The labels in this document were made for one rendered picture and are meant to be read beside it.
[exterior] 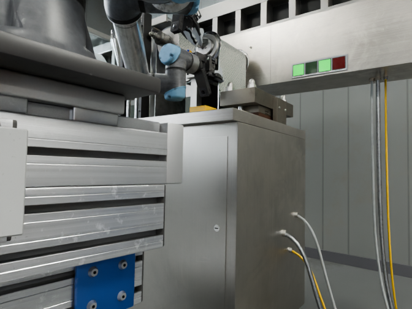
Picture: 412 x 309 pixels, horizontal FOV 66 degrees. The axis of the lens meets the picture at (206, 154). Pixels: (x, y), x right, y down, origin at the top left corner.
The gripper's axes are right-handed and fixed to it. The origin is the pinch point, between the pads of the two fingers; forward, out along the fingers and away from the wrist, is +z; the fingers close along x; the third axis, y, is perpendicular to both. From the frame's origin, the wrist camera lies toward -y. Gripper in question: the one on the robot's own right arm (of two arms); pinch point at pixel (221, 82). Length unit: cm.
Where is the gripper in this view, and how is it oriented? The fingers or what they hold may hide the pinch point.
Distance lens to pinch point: 143.4
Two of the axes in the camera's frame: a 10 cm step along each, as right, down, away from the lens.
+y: 0.2, -10.0, 0.5
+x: -8.1, 0.1, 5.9
